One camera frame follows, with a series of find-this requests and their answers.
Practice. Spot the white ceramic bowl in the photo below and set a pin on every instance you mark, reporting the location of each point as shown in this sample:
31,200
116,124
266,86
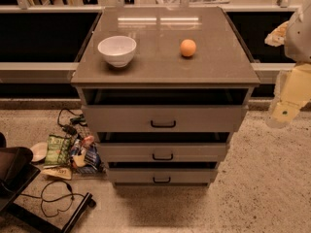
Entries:
117,51

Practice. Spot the white plate on floor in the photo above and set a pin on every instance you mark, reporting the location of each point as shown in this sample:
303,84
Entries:
39,151

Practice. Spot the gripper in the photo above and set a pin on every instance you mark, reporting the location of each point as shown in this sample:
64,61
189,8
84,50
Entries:
298,39

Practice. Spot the green chip bag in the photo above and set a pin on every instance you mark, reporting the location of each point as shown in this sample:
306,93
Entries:
57,151

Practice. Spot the blue snack package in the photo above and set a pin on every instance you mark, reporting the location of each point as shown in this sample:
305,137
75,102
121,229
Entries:
89,162

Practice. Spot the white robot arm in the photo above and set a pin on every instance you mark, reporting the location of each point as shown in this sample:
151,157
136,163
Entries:
294,35

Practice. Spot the black chair base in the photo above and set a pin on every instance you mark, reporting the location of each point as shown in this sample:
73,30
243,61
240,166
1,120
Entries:
16,174

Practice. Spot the grey bottom drawer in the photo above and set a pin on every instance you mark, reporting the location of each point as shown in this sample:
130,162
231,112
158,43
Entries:
166,173

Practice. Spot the grey drawer cabinet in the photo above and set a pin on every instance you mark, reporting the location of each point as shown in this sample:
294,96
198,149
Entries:
219,61

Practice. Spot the orange fruit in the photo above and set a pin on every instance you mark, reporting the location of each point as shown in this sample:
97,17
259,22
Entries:
188,48

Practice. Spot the grey top drawer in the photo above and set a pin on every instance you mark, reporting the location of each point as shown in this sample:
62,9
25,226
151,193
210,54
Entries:
166,110

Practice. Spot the red white snack packet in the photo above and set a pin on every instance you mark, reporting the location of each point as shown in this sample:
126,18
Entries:
86,142

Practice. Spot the tan snack bag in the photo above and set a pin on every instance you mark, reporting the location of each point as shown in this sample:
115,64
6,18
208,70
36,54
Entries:
59,172

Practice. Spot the grey drawer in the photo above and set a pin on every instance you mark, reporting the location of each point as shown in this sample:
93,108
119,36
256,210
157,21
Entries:
163,147
166,110
166,173

